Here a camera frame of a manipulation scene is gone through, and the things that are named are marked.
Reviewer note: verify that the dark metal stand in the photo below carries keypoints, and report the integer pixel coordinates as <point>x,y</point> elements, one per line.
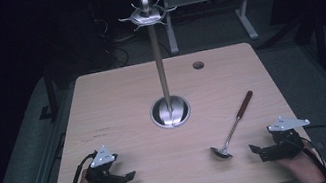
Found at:
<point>51,97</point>
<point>322,43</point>

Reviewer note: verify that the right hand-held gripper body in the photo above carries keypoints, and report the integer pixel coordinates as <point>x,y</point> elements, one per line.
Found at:
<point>284,146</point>

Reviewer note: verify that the metal utensil stand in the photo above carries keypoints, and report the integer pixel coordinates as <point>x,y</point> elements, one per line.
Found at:
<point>169,112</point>

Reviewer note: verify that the person's right hand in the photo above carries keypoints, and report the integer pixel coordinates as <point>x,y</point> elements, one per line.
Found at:
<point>303,170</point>

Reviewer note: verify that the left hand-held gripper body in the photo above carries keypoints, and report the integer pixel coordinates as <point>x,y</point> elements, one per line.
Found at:
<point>102,176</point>

